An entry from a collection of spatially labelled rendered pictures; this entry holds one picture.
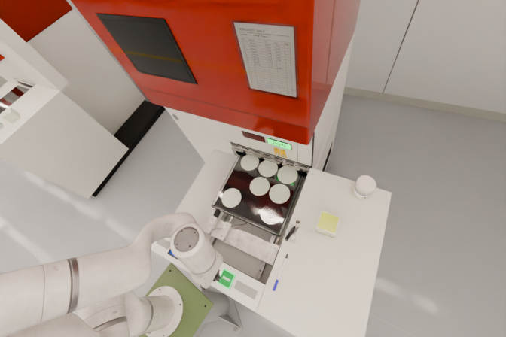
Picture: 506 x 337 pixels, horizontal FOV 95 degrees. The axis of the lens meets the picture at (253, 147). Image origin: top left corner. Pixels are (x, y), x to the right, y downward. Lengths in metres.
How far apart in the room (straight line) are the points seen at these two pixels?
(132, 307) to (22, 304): 0.55
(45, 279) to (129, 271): 0.13
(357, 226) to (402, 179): 1.32
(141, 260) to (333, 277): 0.69
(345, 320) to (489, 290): 1.41
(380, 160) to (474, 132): 0.86
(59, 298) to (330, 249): 0.82
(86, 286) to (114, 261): 0.05
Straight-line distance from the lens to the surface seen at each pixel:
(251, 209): 1.15
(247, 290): 1.04
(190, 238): 0.62
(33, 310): 0.55
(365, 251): 1.05
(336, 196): 1.09
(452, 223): 2.32
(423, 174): 2.41
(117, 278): 0.57
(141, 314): 1.06
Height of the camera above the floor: 1.97
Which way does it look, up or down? 56 degrees down
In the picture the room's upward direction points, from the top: 19 degrees counter-clockwise
